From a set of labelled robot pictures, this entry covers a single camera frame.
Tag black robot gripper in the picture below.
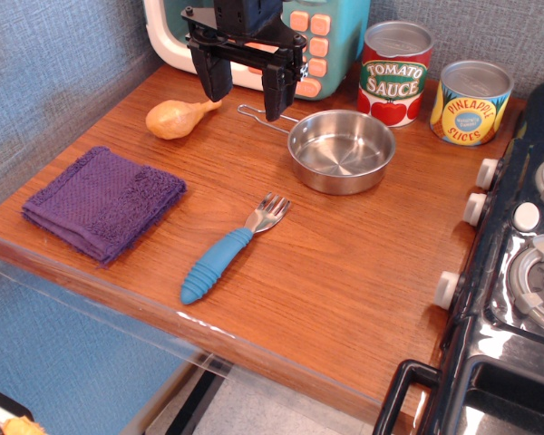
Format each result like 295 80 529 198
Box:
180 1 306 121

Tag blue handled metal fork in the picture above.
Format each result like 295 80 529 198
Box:
180 192 291 305

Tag purple folded towel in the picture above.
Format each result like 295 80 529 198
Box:
23 147 187 265

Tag toy chicken drumstick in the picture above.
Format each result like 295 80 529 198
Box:
145 100 222 140

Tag teal toy microwave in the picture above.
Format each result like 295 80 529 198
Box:
143 0 371 101

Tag small steel saucepan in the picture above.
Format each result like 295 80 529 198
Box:
237 104 396 196

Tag tomato sauce can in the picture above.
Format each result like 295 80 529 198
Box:
357 21 433 127

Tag pineapple slices can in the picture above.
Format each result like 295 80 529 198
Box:
430 60 514 147

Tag white stove knob top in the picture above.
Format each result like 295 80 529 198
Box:
475 159 500 190

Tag white stove knob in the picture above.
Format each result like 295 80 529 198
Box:
475 159 500 190
433 271 461 311
462 193 487 227

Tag white stove knob middle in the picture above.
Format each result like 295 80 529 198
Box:
462 193 487 227

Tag white stove knob bottom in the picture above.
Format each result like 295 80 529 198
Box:
433 271 461 311

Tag black toy stove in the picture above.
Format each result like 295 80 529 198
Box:
373 77 544 435

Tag orange object bottom left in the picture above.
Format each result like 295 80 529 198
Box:
3 416 46 435

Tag black oven door handle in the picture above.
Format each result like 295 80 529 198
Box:
373 359 442 435

